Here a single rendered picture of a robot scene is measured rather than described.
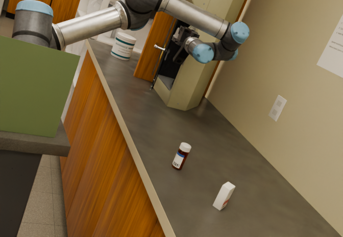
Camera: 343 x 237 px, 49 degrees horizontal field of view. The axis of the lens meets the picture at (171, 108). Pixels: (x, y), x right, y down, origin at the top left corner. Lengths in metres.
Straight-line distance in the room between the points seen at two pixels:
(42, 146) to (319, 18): 1.31
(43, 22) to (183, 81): 0.85
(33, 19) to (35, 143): 0.39
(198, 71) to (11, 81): 1.03
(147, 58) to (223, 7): 0.58
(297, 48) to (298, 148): 0.48
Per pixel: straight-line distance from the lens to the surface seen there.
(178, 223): 1.08
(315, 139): 1.69
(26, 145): 1.21
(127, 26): 1.53
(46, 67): 1.15
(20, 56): 1.14
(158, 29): 2.18
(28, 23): 1.28
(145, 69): 2.23
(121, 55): 2.50
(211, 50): 1.53
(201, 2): 1.83
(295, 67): 1.89
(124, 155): 1.56
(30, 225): 2.38
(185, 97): 1.95
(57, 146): 1.23
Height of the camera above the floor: 1.52
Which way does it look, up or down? 17 degrees down
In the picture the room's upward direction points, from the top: 23 degrees clockwise
